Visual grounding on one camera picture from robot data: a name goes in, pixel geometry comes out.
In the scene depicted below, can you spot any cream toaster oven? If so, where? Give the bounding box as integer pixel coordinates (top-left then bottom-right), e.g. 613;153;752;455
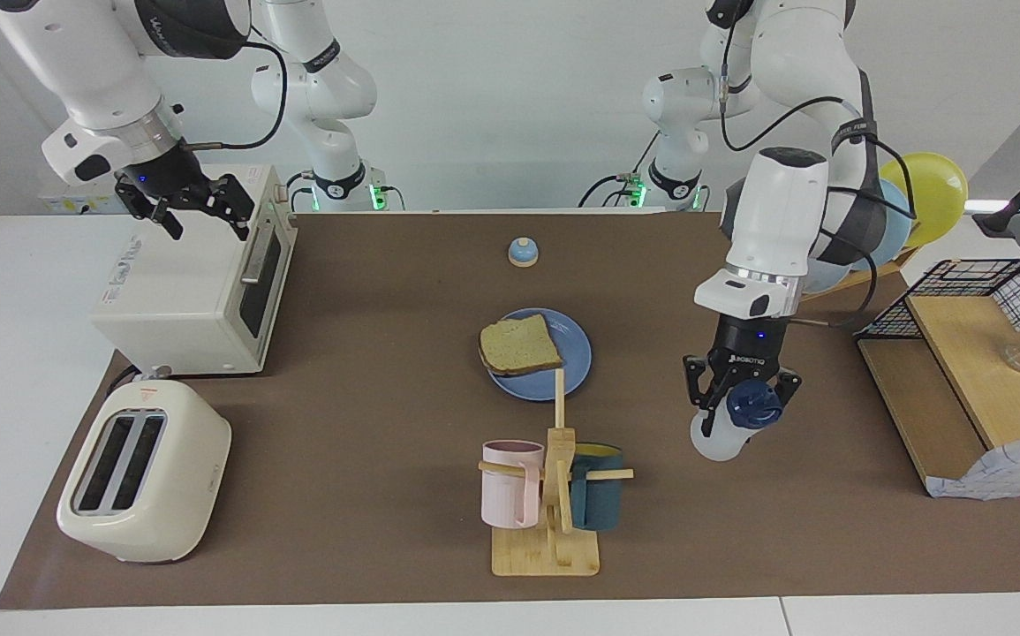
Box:
90;163;298;376

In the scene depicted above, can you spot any white power strip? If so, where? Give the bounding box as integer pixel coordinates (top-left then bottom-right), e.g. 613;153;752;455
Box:
37;190;122;216

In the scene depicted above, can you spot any light blue plate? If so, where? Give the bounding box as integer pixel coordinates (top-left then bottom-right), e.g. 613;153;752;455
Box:
872;179;913;266

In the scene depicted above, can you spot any wooden box shelf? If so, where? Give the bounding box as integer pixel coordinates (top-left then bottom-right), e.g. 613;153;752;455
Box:
925;433;1020;502

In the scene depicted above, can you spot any brown table mat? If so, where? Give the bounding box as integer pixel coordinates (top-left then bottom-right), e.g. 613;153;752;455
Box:
0;212;1020;610

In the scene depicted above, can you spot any wooden plate rack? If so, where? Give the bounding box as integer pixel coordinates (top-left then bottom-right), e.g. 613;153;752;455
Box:
797;247;921;306

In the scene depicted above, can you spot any white seasoning bottle blue cap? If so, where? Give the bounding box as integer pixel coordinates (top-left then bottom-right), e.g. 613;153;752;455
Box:
691;380;784;462

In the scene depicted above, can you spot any black left arm base cable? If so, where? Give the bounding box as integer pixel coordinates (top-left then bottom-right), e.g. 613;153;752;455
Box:
578;132;661;208

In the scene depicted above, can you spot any blue round plate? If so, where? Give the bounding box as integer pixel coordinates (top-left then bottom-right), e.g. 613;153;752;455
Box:
484;307;593;401

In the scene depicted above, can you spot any black right arm base cable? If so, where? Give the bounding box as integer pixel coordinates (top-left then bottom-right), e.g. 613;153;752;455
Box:
284;170;404;213

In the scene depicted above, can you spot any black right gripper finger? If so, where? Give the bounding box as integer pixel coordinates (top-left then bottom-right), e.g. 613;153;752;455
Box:
143;205;184;241
205;174;256;242

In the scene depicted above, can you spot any pink mug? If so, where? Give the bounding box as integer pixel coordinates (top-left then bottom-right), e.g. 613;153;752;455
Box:
481;440;546;529

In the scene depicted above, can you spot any toaster power cord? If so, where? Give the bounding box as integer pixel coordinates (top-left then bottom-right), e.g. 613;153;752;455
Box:
106;352;175;391

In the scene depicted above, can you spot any black arm base cable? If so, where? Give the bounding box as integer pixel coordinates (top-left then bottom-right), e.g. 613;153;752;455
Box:
578;132;661;208
284;170;404;213

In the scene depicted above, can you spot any teal mug yellow inside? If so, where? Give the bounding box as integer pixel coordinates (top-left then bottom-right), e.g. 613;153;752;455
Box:
570;442;624;532

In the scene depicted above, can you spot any slice of brown bread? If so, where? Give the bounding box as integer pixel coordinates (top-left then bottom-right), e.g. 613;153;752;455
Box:
478;314;563;376

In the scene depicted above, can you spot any wooden mug tree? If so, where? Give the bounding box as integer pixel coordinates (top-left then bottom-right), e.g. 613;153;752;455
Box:
478;369;634;577

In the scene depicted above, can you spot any yellow plate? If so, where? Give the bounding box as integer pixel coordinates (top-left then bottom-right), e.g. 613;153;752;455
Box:
880;152;970;248

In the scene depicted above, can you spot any cream two-slot toaster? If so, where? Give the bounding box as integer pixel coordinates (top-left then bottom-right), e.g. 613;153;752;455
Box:
57;380;232;564

